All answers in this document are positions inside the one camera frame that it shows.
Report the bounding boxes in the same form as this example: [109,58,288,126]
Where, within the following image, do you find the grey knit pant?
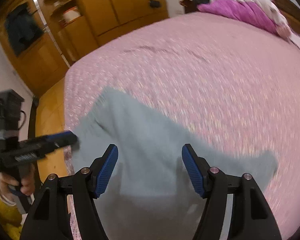
[72,87,277,239]

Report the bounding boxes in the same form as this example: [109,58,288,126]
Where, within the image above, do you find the left hand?
[0,164,37,197]

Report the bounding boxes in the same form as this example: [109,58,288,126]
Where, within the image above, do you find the black television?
[5,3,44,56]

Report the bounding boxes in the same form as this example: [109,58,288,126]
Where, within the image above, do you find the pink floral bedspread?
[64,12,300,239]

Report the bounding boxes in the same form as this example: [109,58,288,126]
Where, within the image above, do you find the wooden wardrobe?
[0,0,168,97]

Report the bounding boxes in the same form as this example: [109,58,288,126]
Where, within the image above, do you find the black wardrobe knob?
[149,0,161,9]

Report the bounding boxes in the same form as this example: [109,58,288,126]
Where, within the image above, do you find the purple and white quilt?
[197,0,292,40]

